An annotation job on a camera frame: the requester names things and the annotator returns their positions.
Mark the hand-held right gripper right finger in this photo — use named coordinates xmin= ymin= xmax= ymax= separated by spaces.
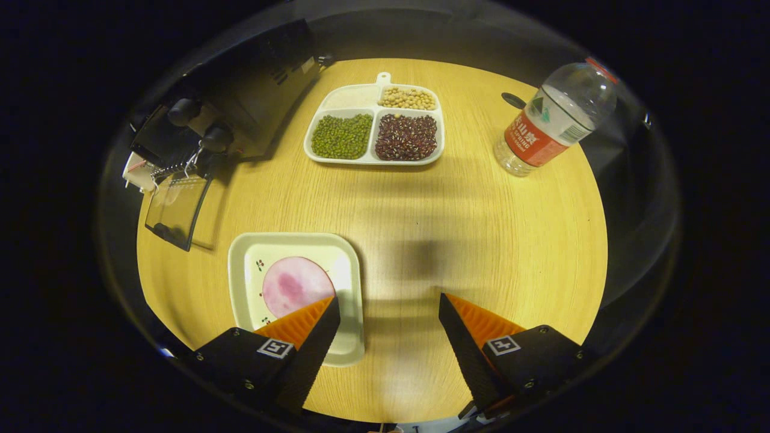
xmin=438 ymin=292 xmax=596 ymax=417

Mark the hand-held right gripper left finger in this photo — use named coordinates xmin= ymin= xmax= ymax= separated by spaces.
xmin=179 ymin=295 xmax=342 ymax=417

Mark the pink round cake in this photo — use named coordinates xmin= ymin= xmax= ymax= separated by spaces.
xmin=262 ymin=256 xmax=336 ymax=319

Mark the white square plate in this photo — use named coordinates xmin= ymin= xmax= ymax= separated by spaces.
xmin=227 ymin=233 xmax=366 ymax=367

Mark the black electric oven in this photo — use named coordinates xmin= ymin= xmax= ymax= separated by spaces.
xmin=123 ymin=18 xmax=337 ymax=253

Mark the white divided plate of beans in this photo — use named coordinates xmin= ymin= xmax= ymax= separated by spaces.
xmin=304 ymin=72 xmax=446 ymax=166

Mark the clear water bottle red label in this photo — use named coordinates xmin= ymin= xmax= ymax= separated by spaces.
xmin=493 ymin=57 xmax=620 ymax=178

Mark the white toaster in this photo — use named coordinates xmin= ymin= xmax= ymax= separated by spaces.
xmin=122 ymin=152 xmax=158 ymax=193

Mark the metal wire oven rack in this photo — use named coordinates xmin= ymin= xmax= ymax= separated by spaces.
xmin=150 ymin=158 xmax=202 ymax=182

